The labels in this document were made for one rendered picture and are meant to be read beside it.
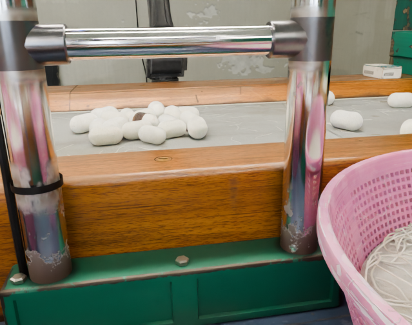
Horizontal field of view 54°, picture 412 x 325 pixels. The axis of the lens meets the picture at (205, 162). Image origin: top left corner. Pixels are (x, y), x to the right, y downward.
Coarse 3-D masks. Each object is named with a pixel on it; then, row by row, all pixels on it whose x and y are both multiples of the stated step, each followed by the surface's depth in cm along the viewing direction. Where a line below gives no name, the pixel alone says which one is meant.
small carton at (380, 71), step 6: (366, 66) 71; (372, 66) 69; (378, 66) 67; (384, 66) 66; (390, 66) 66; (396, 66) 66; (366, 72) 71; (372, 72) 69; (378, 72) 67; (384, 72) 66; (390, 72) 66; (396, 72) 67; (378, 78) 67; (384, 78) 67; (390, 78) 67; (396, 78) 67
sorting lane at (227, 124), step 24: (216, 120) 50; (240, 120) 50; (264, 120) 50; (384, 120) 48; (72, 144) 40; (120, 144) 40; (144, 144) 40; (168, 144) 40; (192, 144) 39; (216, 144) 39
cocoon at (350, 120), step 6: (336, 114) 44; (342, 114) 43; (348, 114) 43; (354, 114) 43; (330, 120) 45; (336, 120) 44; (342, 120) 43; (348, 120) 43; (354, 120) 42; (360, 120) 43; (336, 126) 44; (342, 126) 44; (348, 126) 43; (354, 126) 43; (360, 126) 43
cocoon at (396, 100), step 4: (392, 96) 55; (396, 96) 55; (400, 96) 55; (404, 96) 55; (408, 96) 55; (388, 100) 56; (392, 100) 55; (396, 100) 55; (400, 100) 55; (404, 100) 55; (408, 100) 55; (392, 104) 55; (396, 104) 55; (400, 104) 55; (404, 104) 55; (408, 104) 55
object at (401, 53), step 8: (392, 32) 78; (400, 32) 75; (408, 32) 73; (392, 40) 78; (400, 40) 76; (408, 40) 73; (392, 48) 78; (400, 48) 76; (408, 48) 74; (392, 56) 79; (400, 56) 76; (408, 56) 74; (392, 64) 79; (400, 64) 76; (408, 64) 74; (408, 72) 74
